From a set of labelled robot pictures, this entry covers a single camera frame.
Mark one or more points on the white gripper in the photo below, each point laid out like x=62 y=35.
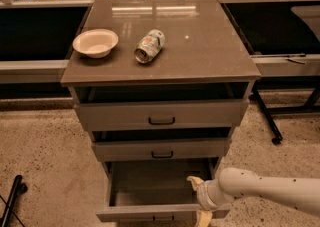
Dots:
x=204 y=195

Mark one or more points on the grey bottom drawer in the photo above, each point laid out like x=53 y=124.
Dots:
x=154 y=190

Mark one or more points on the grey drawer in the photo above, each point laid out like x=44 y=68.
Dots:
x=161 y=114
x=154 y=190
x=158 y=144

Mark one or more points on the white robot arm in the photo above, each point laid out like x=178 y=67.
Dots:
x=301 y=194

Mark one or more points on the grey middle drawer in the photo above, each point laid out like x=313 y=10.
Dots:
x=158 y=144

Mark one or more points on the grey drawer cabinet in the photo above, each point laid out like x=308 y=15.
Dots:
x=202 y=58

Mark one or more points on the grey top drawer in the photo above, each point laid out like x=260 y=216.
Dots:
x=161 y=114

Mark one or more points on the black metal stand leg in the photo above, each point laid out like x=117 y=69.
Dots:
x=309 y=106

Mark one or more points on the green and white soda can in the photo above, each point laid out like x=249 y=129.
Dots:
x=149 y=46

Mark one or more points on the black tripod leg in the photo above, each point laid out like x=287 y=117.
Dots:
x=18 y=188

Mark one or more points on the white bowl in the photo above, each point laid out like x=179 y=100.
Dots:
x=96 y=43

